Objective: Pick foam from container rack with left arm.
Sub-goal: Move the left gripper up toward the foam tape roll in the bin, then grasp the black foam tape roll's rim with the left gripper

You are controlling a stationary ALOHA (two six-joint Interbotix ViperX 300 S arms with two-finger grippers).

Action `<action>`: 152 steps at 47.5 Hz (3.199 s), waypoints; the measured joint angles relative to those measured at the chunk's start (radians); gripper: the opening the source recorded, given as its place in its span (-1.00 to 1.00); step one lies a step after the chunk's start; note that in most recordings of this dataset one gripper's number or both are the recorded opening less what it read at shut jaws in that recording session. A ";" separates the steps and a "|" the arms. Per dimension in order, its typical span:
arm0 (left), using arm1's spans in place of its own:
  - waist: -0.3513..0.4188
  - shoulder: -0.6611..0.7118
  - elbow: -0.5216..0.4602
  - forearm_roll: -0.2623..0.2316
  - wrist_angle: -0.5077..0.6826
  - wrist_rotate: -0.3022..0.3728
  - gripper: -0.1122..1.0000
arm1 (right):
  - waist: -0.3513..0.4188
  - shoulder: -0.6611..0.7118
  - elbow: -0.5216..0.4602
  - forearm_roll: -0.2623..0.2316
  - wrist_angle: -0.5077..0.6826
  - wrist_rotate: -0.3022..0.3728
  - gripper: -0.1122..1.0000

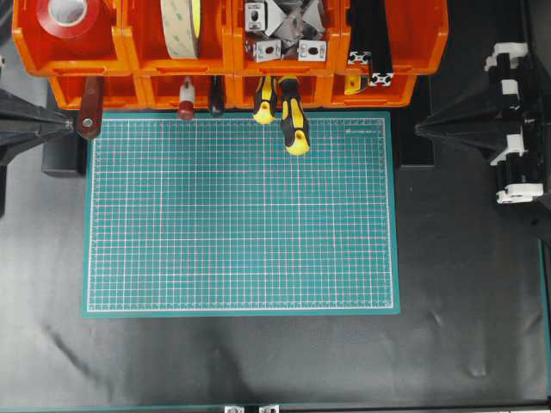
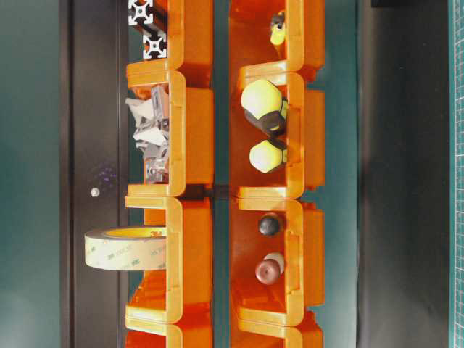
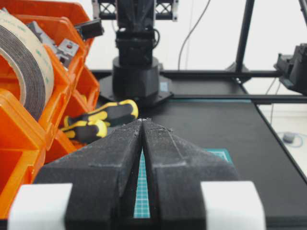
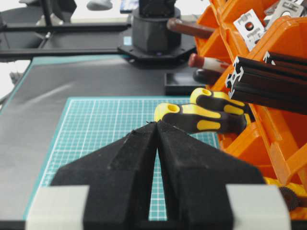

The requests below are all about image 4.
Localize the black round tool handle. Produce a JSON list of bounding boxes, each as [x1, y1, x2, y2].
[[193, 69, 221, 85]]

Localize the orange container rack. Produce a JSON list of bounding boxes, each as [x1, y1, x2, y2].
[[194, 0, 307, 220]]

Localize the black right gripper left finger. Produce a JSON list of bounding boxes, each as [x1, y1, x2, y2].
[[25, 121, 158, 230]]

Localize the silver metal corner bracket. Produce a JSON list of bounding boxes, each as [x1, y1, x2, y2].
[[233, 9, 265, 51]]

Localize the black metal frame rail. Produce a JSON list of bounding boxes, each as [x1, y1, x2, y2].
[[0, 23, 129, 62]]

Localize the small yellow black screwdriver handle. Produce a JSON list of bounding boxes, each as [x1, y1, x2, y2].
[[190, 88, 255, 122]]

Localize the black aluminium extrusion bar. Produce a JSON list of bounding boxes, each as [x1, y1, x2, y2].
[[225, 56, 307, 115], [263, 51, 307, 72]]

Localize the large yellow black screwdriver handle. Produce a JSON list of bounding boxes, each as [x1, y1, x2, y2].
[[154, 103, 251, 134]]

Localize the brown tool handle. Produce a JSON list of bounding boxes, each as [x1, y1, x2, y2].
[[166, 18, 215, 39]]

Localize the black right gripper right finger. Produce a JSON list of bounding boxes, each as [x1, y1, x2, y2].
[[156, 121, 292, 230]]

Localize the black gear wheel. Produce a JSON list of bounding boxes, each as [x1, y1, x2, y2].
[[279, 186, 299, 211]]

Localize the green cutting mat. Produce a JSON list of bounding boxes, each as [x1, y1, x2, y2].
[[23, 96, 220, 221]]

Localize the red white tool handle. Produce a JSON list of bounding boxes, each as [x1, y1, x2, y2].
[[188, 53, 230, 73]]

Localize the black shallow tray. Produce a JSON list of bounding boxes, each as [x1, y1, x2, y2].
[[164, 72, 205, 95]]

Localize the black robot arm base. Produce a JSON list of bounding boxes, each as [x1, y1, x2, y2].
[[118, 0, 196, 68]]

